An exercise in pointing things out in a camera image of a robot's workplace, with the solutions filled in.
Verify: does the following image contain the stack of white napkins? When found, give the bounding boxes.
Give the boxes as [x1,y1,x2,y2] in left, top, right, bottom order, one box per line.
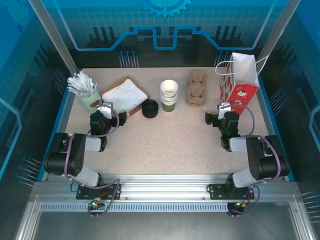
[102,78,148,110]

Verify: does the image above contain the light green jar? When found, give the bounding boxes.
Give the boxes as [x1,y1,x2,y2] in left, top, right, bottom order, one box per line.
[79,88,105,115]

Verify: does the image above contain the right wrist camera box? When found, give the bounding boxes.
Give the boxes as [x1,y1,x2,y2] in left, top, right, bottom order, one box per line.
[217,101,232,120]

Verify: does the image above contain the slotted grey cable duct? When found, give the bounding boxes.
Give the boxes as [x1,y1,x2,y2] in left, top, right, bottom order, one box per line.
[39,202,230,213]

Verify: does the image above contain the steel sheet shelf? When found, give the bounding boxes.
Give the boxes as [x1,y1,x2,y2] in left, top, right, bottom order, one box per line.
[14,199,308,240]

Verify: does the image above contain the brown pulp cup carrier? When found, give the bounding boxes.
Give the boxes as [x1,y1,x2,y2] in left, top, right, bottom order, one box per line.
[186,71,209,105]

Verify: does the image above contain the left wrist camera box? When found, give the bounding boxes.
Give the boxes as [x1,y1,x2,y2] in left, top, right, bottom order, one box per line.
[96,101,114,119]

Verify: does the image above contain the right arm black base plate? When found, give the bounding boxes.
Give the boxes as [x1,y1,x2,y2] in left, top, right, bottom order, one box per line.
[208,183,256,200]

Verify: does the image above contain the black plastic cup lid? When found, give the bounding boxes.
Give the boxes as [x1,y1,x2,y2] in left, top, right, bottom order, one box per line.
[141,99,160,113]

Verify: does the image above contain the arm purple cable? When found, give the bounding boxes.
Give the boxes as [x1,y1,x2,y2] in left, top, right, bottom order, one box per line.
[226,104,282,218]
[64,104,123,218]

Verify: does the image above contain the aluminium frame post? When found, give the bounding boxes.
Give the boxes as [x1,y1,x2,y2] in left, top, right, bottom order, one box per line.
[27,0,83,75]
[252,0,301,76]

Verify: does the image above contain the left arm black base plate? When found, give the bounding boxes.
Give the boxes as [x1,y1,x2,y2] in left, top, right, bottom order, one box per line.
[76,183,122,200]

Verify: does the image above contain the aluminium frame rail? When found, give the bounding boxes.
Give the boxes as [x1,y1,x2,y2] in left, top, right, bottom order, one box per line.
[32,173,300,201]

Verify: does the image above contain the white napkins on box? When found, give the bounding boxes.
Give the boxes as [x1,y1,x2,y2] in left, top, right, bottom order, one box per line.
[99,76,151,118]

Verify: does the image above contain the red white paper gift bag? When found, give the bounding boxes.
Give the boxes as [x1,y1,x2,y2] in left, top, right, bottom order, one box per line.
[215,51,271,118]

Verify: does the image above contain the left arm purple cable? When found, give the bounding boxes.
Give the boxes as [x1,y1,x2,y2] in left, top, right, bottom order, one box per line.
[64,104,123,218]

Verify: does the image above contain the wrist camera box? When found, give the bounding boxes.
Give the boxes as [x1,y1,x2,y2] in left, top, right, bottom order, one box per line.
[96,101,114,119]
[217,101,232,120]

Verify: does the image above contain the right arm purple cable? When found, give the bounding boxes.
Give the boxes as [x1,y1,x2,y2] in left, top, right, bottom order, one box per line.
[226,104,282,218]

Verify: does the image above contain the blue table border frame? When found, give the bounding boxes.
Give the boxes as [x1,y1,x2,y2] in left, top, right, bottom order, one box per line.
[37,67,296,182]

